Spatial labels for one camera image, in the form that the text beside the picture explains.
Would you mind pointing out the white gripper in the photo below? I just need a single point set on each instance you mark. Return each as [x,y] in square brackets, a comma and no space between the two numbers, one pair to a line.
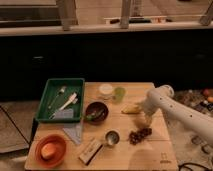
[148,109]

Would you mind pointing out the yellow banana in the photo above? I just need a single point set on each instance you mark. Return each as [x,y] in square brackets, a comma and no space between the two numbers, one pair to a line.
[131,109]

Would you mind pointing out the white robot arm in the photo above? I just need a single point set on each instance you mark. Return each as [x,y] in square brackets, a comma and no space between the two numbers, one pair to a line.
[162,98]

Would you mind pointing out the green plastic cup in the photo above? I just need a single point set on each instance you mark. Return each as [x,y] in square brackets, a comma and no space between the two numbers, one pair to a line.
[119,93]

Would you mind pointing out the small metal cup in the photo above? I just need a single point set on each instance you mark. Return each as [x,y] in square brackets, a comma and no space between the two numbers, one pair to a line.
[112,138]

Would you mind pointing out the bunch of dark grapes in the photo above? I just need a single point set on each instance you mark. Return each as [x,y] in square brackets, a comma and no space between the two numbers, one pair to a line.
[139,136]

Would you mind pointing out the spice bottle rack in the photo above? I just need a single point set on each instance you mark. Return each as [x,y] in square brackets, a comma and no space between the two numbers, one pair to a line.
[203,102]

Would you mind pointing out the dark brown bowl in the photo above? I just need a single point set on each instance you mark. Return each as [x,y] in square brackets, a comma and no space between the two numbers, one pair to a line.
[96,106]

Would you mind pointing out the green vegetable in bowl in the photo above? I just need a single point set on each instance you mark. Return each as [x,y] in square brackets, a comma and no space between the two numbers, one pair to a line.
[94,115]

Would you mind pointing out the wooden block with black edge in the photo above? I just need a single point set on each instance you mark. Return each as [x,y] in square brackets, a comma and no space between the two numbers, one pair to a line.
[90,151]

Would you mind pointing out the white plastic utensil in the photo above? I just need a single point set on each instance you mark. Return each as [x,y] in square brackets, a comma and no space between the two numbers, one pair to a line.
[71,98]

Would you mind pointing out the grey folded cloth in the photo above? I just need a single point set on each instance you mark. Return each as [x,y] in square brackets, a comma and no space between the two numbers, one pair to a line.
[74,132]

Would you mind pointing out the grey sponge in tray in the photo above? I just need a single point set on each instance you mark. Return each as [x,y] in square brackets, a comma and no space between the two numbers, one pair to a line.
[64,114]

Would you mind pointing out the green plastic tray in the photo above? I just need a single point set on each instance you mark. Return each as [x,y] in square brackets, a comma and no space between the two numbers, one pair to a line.
[51,88]

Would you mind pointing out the metal fork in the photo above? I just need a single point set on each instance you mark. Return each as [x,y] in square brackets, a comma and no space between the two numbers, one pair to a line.
[60,92]

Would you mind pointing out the orange plastic bowl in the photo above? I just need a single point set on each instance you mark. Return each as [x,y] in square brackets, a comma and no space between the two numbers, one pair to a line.
[58,158]

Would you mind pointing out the orange fruit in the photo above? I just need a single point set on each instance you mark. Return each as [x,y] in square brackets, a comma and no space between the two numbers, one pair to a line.
[48,151]

